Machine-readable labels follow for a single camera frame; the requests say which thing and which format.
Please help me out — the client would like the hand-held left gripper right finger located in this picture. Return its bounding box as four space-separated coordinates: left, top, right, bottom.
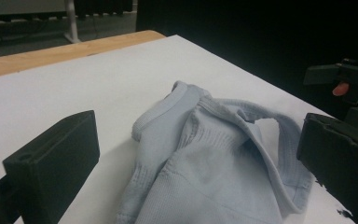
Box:
296 112 358 224

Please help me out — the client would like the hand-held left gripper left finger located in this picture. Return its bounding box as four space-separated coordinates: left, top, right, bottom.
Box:
2 109 101 224

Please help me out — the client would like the light blue knit garment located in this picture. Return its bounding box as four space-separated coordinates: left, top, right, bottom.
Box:
115 79 316 224

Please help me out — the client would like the white board sheet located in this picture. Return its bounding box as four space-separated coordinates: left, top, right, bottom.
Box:
0 34 355 224

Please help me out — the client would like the white metal stand frame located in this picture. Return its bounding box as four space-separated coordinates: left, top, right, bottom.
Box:
0 0 82 44

